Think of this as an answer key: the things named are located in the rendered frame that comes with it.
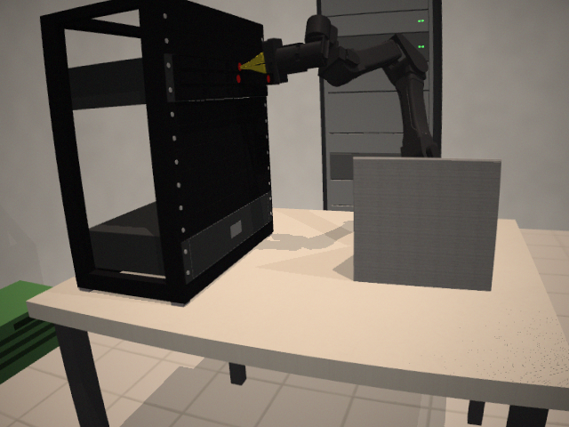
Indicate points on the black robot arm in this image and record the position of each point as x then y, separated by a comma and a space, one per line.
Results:
407, 75

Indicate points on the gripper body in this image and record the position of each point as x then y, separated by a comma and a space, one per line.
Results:
283, 59

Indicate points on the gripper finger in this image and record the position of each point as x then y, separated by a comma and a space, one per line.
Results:
256, 60
259, 68

